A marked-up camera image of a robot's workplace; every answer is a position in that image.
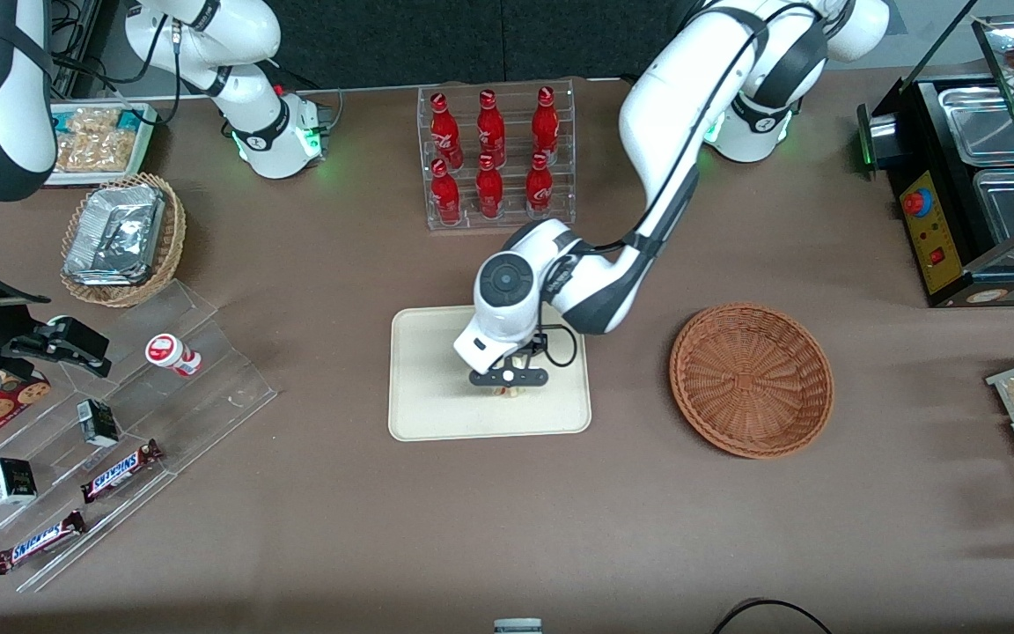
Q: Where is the small black white carton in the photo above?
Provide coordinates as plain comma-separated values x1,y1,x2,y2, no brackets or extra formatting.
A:
77,398,121,448
0,457,38,505

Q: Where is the silver foil tray stack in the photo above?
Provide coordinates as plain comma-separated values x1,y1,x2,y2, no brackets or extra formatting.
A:
63,182,165,286

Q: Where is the round brown wicker basket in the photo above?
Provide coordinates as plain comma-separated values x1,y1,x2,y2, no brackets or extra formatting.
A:
669,303,835,460

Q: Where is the snickers chocolate bar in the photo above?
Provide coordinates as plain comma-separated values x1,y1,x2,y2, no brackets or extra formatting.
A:
0,510,88,576
79,439,164,504

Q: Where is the red cola bottle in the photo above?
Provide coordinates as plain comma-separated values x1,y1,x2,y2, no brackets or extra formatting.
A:
475,89,507,165
474,154,505,220
430,158,463,226
531,85,562,161
525,151,555,216
430,92,464,170

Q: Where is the black cable loop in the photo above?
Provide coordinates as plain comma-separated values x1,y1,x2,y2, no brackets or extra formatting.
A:
710,598,834,634

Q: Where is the clear stepped acrylic display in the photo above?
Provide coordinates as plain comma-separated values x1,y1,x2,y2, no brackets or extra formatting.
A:
0,279,280,593

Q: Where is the small light wicker basket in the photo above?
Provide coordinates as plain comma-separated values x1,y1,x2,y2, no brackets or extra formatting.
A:
59,173,187,308

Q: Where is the red white yogurt bottle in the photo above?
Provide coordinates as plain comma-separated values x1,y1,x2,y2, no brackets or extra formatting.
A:
145,334,203,378

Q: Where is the clear acrylic bottle rack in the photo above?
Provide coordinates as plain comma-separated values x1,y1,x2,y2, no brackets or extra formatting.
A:
416,78,579,232

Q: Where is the white tray of snack bags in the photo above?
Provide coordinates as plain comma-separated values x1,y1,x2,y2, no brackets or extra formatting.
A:
47,100,158,188

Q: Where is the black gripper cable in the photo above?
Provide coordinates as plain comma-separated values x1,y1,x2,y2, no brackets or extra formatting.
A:
533,323,579,370

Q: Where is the black food warmer cabinet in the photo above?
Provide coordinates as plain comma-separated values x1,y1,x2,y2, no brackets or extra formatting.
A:
856,12,1014,308

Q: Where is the beige plastic tray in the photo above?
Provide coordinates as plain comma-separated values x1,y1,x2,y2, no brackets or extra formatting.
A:
387,305,593,442

